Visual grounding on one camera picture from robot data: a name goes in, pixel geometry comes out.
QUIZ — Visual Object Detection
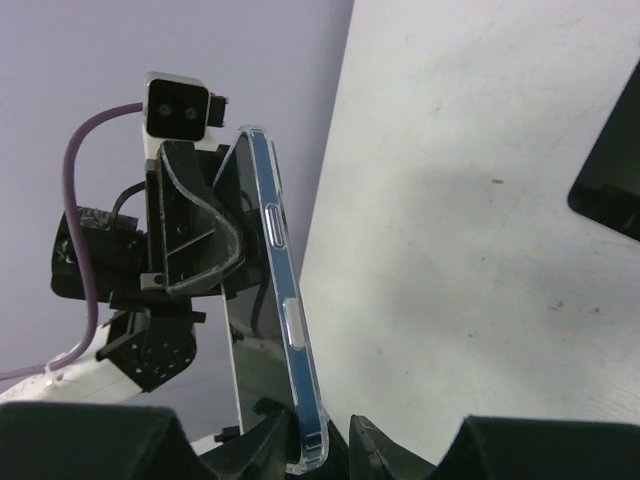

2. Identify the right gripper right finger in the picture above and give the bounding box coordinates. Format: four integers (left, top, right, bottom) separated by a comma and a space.
349, 415, 639, 479

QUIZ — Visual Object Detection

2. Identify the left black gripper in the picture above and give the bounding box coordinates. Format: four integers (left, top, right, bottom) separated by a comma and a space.
79, 140, 245, 310

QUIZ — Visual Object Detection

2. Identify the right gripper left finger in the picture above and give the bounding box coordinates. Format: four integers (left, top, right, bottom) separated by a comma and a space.
1, 401, 290, 479

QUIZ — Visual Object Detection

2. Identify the clear phone case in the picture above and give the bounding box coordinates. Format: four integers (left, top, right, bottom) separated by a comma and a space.
238, 126, 329, 475

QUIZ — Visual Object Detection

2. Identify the black phone from beige case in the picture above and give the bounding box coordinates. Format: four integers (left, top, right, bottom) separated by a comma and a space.
568, 69, 640, 240

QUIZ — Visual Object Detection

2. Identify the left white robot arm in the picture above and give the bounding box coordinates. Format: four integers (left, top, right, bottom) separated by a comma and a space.
1, 141, 260, 403

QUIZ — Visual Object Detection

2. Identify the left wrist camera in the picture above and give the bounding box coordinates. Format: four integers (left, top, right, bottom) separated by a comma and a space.
143, 72, 229, 142

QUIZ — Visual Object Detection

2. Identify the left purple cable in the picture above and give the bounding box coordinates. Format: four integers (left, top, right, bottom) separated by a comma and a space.
0, 101, 146, 384

